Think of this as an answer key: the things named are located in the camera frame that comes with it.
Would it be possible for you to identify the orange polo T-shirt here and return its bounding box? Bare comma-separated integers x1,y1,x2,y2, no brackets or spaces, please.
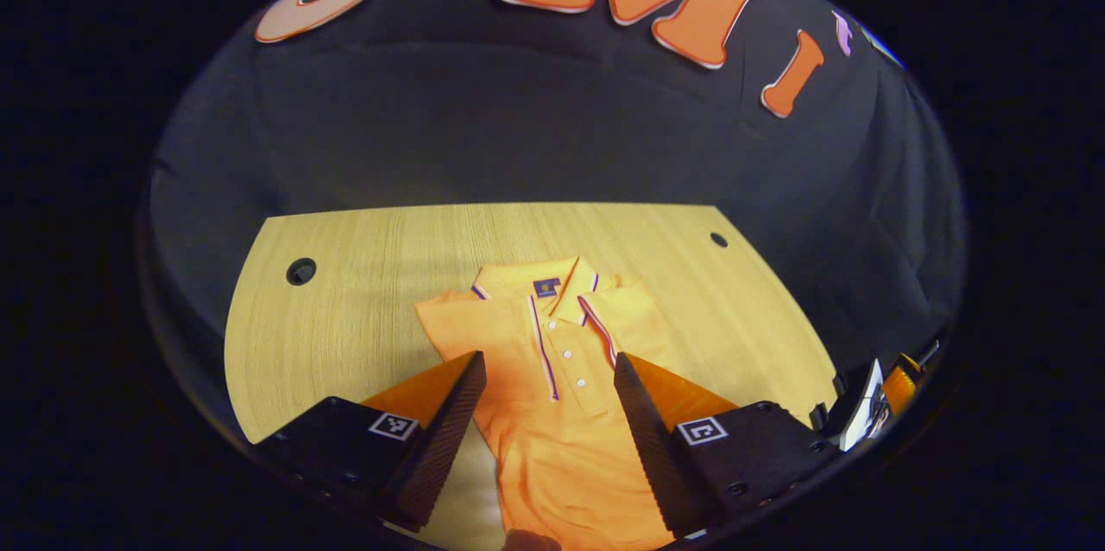
414,255,683,551

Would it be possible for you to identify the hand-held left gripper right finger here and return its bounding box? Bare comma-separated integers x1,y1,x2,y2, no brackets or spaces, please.
613,352,843,538

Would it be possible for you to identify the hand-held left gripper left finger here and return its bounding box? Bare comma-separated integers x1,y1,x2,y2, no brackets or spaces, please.
254,351,488,533

